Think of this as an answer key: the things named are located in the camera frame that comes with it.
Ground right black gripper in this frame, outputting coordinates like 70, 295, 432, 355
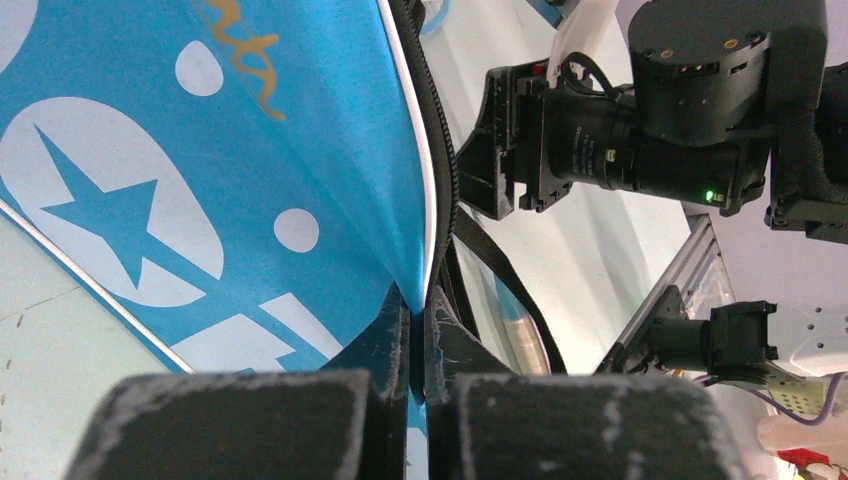
456, 62, 572, 220

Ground blue badminton racket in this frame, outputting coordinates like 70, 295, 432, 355
494, 277, 551, 375

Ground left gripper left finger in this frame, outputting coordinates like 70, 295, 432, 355
66, 287, 411, 479

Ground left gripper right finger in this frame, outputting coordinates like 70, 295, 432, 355
423, 288, 749, 479

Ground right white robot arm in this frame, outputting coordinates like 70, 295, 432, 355
454, 1, 847, 426

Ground blue racket cover bag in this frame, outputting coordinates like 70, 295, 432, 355
0, 0, 570, 480

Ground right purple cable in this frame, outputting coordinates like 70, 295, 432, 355
688, 372, 848, 427

